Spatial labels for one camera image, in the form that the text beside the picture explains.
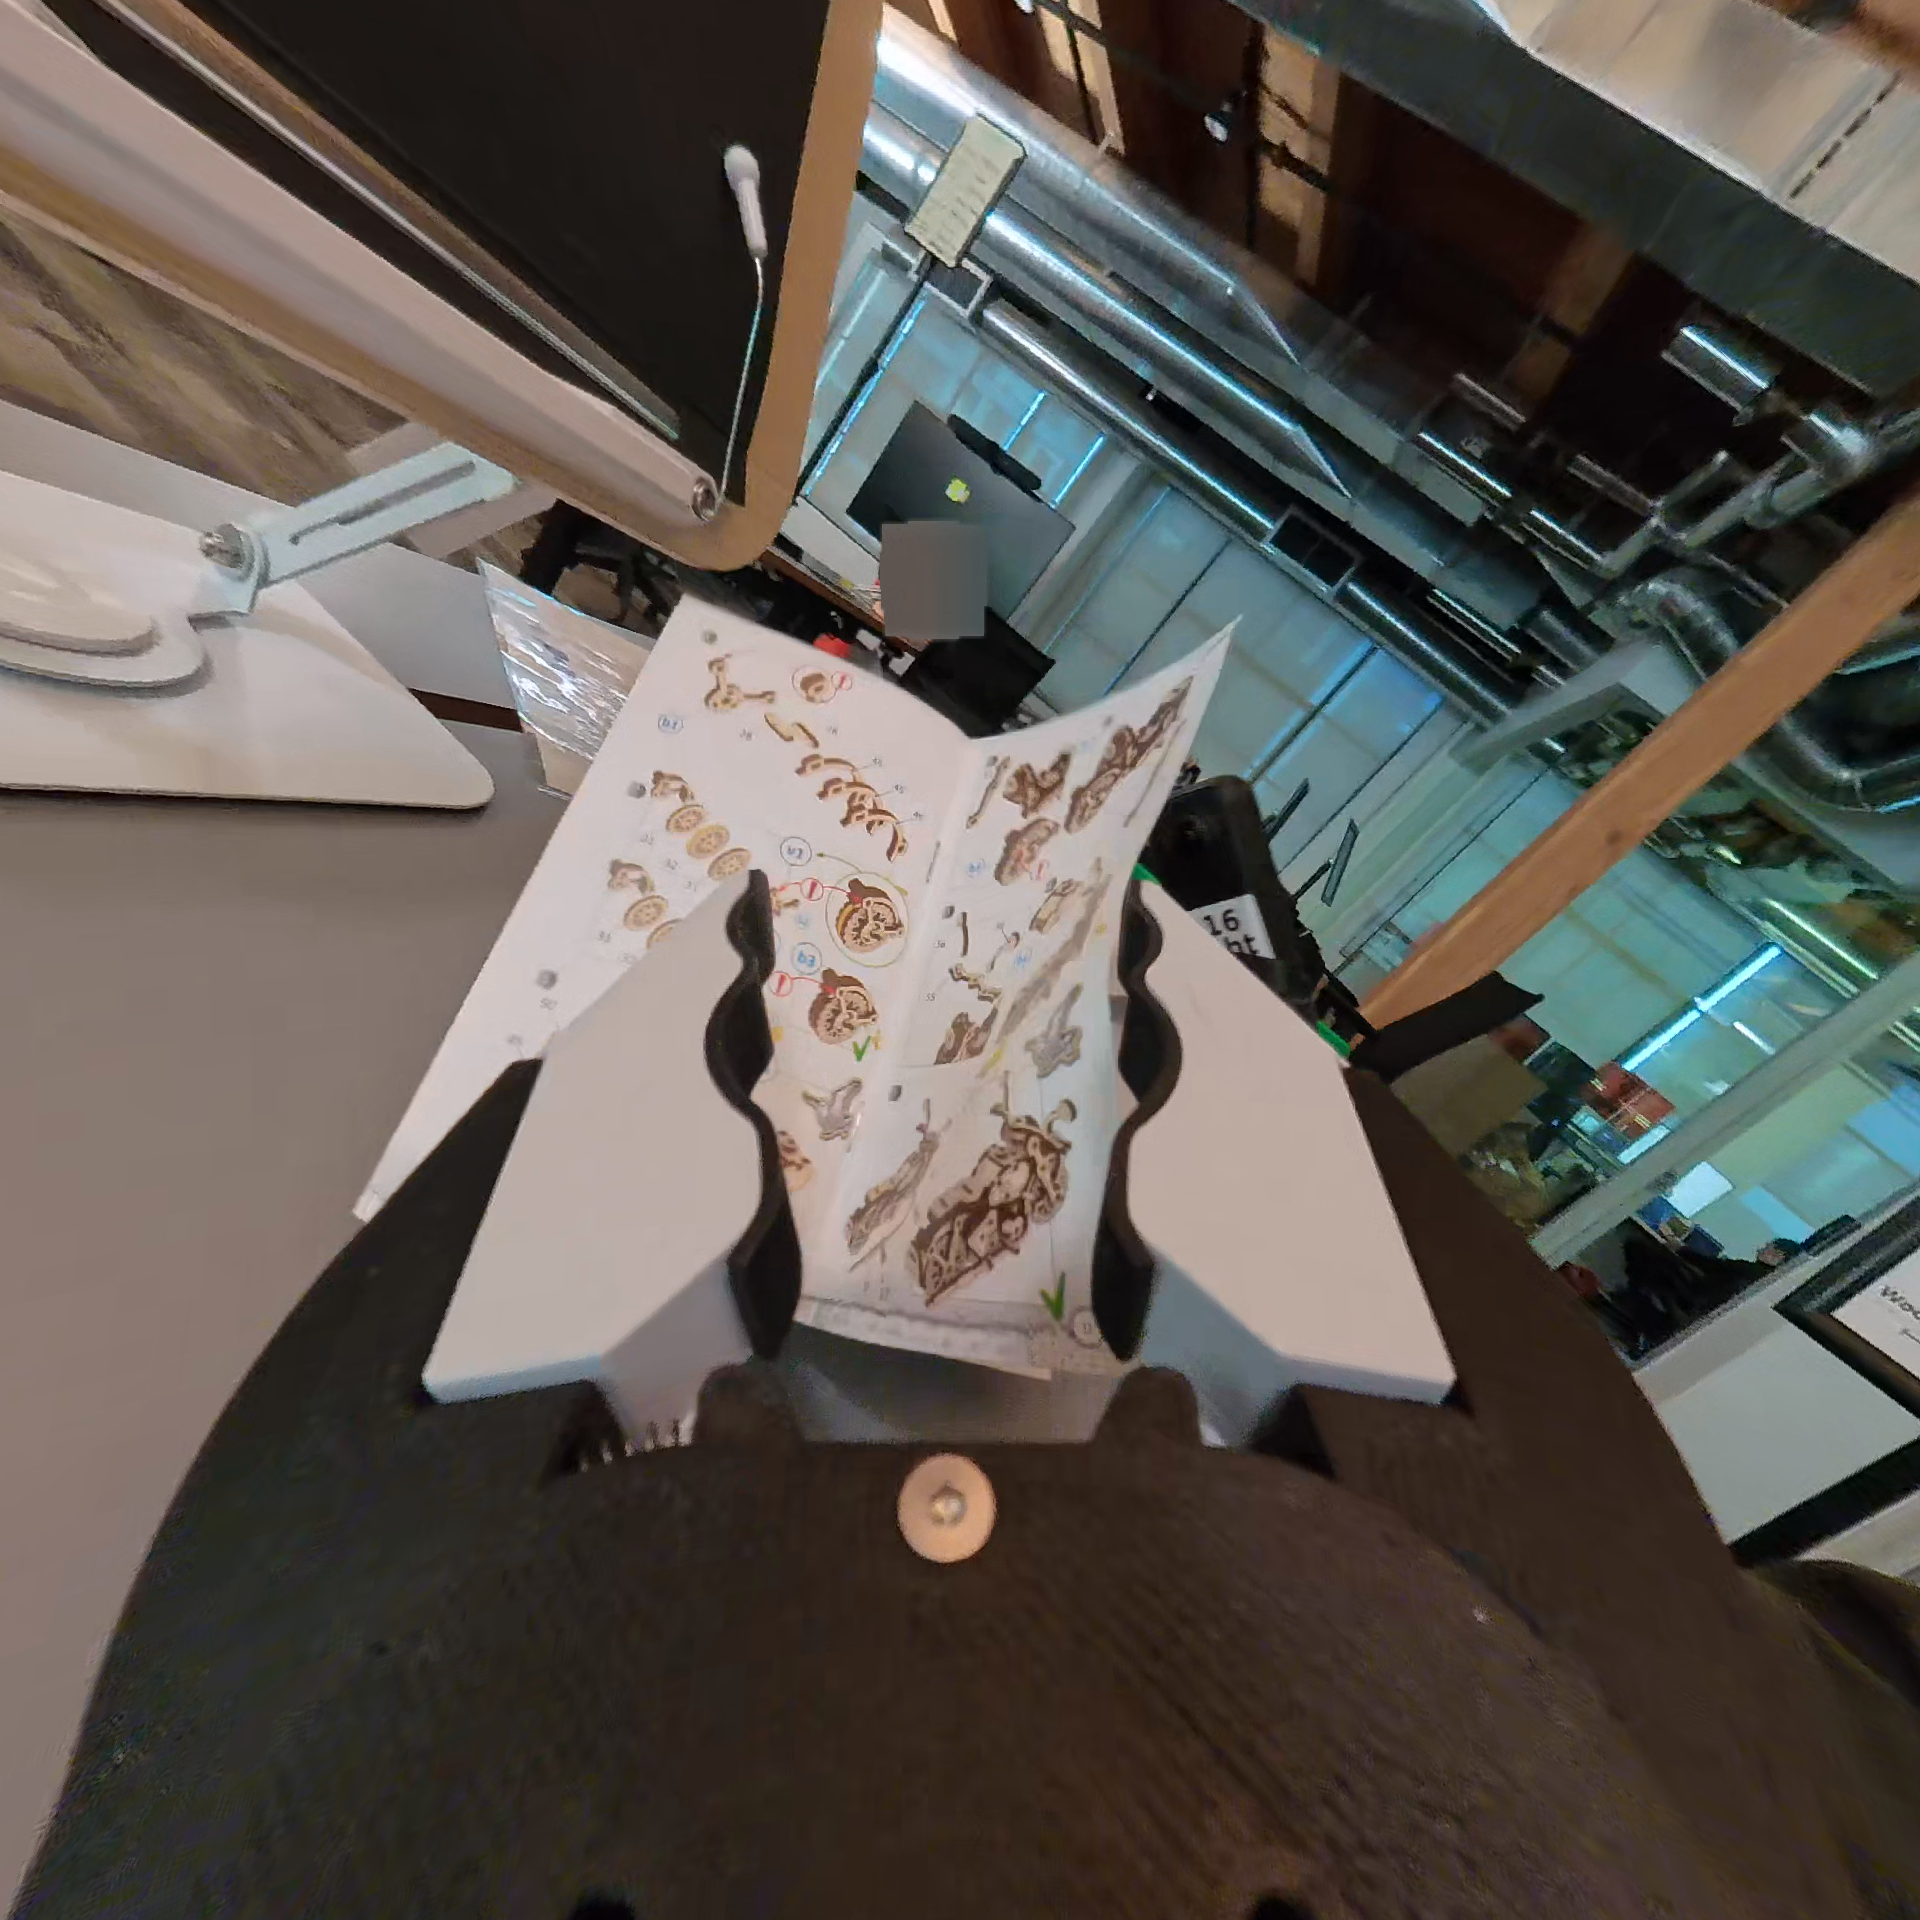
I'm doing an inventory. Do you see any white hanging cable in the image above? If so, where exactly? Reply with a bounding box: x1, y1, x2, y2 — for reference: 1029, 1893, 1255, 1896
719, 146, 780, 510

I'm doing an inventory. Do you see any clear plastic bag of sheets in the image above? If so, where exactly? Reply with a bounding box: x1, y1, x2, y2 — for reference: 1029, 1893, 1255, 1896
477, 566, 676, 797

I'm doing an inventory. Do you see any white metal stand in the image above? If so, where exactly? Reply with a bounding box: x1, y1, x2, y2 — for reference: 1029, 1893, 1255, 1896
0, 18, 721, 812

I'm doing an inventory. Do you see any white framed sign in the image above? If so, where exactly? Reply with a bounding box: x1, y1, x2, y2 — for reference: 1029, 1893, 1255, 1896
1772, 1240, 1920, 1416

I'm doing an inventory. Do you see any silver ventilation duct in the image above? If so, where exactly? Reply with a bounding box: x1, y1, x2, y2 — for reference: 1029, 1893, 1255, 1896
861, 0, 1920, 812

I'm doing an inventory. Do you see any grey desk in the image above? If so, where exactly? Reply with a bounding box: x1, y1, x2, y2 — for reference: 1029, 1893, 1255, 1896
0, 775, 1123, 1868

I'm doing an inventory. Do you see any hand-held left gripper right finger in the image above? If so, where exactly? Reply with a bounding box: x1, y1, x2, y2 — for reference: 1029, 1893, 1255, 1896
1088, 880, 1458, 1446

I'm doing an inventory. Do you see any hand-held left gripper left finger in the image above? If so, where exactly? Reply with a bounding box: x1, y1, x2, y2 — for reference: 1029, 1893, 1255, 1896
430, 876, 811, 1427

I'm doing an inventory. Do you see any illustrated instruction booklet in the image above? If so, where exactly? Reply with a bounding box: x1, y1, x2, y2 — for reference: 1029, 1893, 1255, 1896
360, 591, 1242, 1373

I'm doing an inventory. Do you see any pale rectangular panel on pole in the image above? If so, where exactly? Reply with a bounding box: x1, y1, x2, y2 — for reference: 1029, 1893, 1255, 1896
906, 113, 1029, 259

